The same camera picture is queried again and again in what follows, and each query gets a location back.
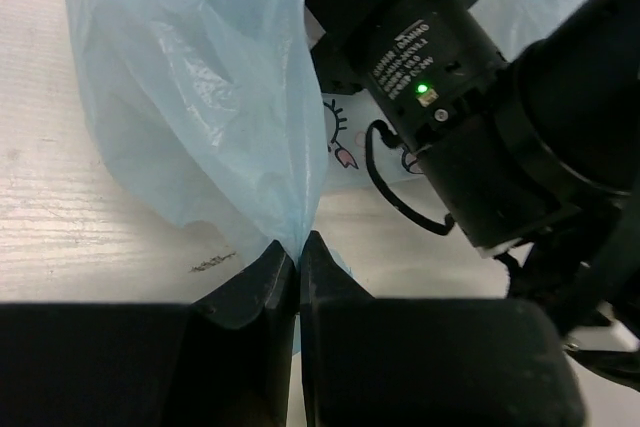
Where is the light blue plastic bag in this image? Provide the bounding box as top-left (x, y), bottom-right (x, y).
top-left (66, 0), bottom-right (586, 261)

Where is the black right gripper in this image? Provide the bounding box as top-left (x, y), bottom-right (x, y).
top-left (305, 0), bottom-right (561, 247)

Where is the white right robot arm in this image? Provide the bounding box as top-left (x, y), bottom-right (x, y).
top-left (306, 0), bottom-right (639, 337)

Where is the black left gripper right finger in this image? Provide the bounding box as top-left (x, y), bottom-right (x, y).
top-left (299, 232), bottom-right (586, 426)

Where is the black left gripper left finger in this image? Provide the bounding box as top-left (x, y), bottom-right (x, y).
top-left (1, 242), bottom-right (296, 426)

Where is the white printed inner bag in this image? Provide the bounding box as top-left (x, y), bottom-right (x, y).
top-left (319, 91), bottom-right (426, 196)

